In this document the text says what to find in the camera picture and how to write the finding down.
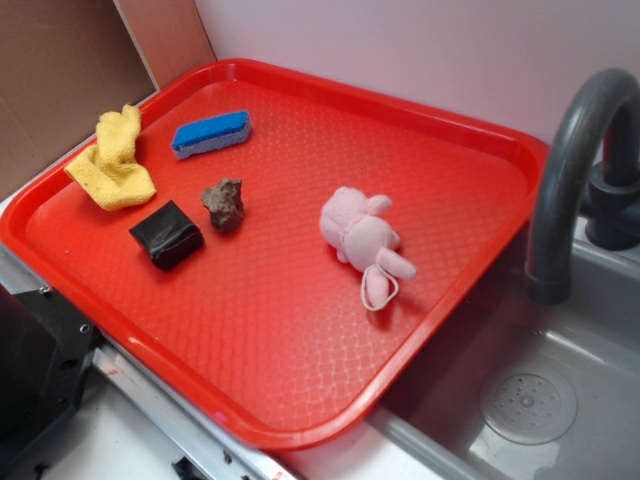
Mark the brown rock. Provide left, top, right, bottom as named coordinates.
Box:
left=200, top=178, right=245, bottom=233

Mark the red plastic tray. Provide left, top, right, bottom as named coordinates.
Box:
left=1, top=59, right=547, bottom=451

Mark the pink plush bunny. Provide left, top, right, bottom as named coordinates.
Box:
left=319, top=186, right=418, bottom=312

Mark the blue sponge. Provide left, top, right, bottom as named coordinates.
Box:
left=171, top=110, right=252, bottom=159

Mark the black square block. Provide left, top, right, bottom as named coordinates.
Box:
left=129, top=200, right=204, bottom=272

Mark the yellow cloth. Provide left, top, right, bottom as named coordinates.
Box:
left=64, top=105, right=156, bottom=211

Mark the grey plastic sink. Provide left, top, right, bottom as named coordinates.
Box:
left=370, top=236, right=639, bottom=479

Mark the sink drain cover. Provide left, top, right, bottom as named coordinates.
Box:
left=479, top=363, right=578, bottom=445

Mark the grey curved faucet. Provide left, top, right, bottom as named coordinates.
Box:
left=525, top=68, right=639, bottom=305

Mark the brown cardboard panel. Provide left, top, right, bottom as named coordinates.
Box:
left=1, top=1, right=215, bottom=198

